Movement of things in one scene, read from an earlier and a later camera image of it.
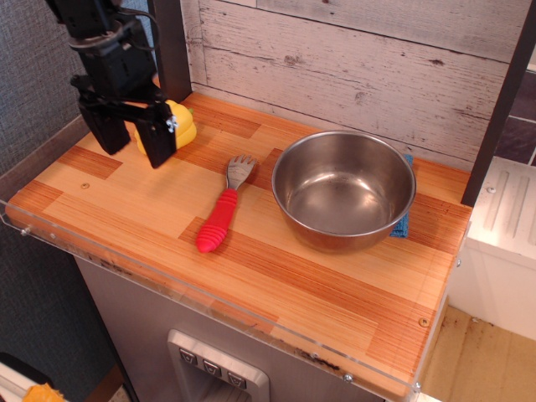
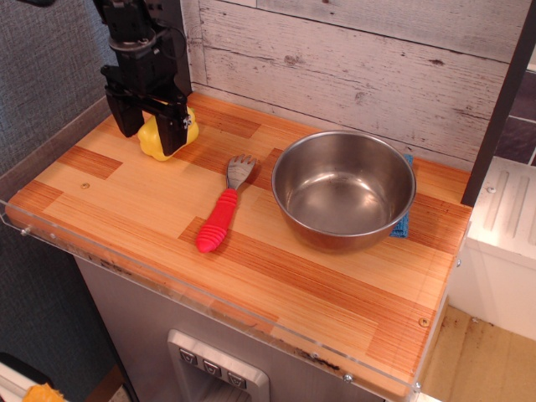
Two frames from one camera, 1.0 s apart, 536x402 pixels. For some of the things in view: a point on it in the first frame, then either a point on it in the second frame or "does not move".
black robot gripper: (119, 67) to (146, 69)
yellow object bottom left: (43, 393) does not move
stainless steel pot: (343, 191) does not move
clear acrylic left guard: (70, 136) does not move
